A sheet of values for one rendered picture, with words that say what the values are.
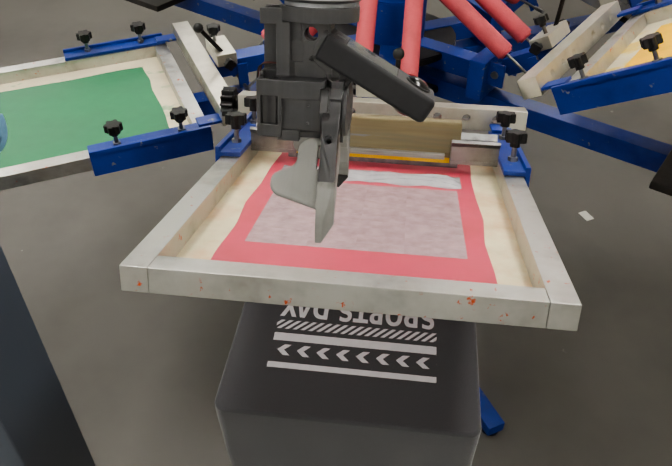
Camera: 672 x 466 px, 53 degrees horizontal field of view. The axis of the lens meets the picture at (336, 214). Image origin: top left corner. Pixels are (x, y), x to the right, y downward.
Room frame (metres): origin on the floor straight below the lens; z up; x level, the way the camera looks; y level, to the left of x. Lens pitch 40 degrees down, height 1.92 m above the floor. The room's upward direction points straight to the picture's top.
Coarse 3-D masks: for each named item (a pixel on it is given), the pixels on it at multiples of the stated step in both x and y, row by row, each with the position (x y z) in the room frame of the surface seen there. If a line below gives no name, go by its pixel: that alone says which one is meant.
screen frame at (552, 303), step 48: (192, 192) 0.88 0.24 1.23; (528, 192) 0.93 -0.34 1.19; (144, 240) 0.70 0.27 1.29; (528, 240) 0.73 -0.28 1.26; (144, 288) 0.61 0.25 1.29; (192, 288) 0.60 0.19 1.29; (240, 288) 0.60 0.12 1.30; (288, 288) 0.59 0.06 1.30; (336, 288) 0.59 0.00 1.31; (384, 288) 0.58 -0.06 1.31; (432, 288) 0.58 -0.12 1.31; (480, 288) 0.59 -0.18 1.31; (528, 288) 0.59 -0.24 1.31
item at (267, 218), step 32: (288, 160) 1.16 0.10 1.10; (256, 192) 0.97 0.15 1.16; (352, 192) 0.99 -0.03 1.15; (256, 224) 0.83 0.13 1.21; (288, 224) 0.83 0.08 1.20; (352, 224) 0.84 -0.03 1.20; (224, 256) 0.71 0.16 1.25; (256, 256) 0.72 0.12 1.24; (288, 256) 0.72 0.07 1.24; (320, 256) 0.72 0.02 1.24; (352, 256) 0.72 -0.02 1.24
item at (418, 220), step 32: (384, 192) 0.99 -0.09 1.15; (416, 192) 1.00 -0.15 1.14; (448, 192) 1.00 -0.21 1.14; (384, 224) 0.84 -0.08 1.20; (416, 224) 0.85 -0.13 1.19; (448, 224) 0.85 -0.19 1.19; (480, 224) 0.86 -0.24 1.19; (384, 256) 0.73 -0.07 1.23; (416, 256) 0.73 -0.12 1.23; (448, 256) 0.73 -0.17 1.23; (480, 256) 0.74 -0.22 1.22
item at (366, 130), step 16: (352, 128) 1.17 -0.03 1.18; (368, 128) 1.17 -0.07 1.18; (384, 128) 1.16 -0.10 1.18; (400, 128) 1.16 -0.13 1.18; (416, 128) 1.16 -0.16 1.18; (432, 128) 1.15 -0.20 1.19; (448, 128) 1.15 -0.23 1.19; (352, 144) 1.16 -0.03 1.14; (368, 144) 1.16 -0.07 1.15; (384, 144) 1.15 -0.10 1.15; (400, 144) 1.15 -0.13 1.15; (416, 144) 1.15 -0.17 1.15; (432, 144) 1.14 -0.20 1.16; (448, 144) 1.14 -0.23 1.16
